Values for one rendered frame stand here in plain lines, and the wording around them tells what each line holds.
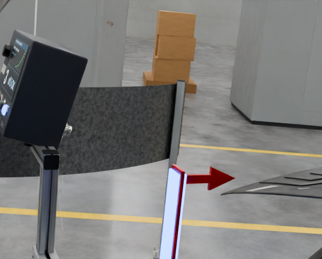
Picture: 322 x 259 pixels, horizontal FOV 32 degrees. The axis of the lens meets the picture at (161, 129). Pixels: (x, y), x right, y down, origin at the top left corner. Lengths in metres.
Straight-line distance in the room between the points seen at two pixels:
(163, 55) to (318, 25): 2.76
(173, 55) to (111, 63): 3.89
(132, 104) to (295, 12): 4.50
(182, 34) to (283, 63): 2.34
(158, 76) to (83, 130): 6.35
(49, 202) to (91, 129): 1.50
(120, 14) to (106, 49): 0.32
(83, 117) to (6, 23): 4.37
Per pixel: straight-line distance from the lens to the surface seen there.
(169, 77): 8.85
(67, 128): 1.13
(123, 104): 2.62
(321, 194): 0.53
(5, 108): 1.09
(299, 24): 6.96
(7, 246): 3.16
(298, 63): 7.00
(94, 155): 2.60
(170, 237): 0.55
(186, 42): 8.81
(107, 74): 5.00
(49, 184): 1.07
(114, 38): 4.97
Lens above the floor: 1.34
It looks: 13 degrees down
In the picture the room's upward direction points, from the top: 6 degrees clockwise
